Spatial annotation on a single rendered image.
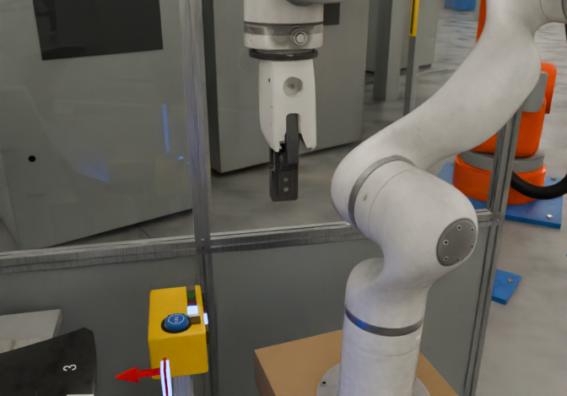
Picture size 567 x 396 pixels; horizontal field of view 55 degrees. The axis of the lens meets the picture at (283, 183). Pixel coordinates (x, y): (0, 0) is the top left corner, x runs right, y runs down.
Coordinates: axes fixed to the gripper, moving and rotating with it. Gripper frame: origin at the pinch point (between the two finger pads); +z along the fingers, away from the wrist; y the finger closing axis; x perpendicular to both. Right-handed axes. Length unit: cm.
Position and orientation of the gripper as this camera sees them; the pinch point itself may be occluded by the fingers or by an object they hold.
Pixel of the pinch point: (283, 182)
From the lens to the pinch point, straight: 65.0
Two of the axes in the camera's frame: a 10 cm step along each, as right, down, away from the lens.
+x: -9.8, 0.7, -1.8
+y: -2.0, -3.6, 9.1
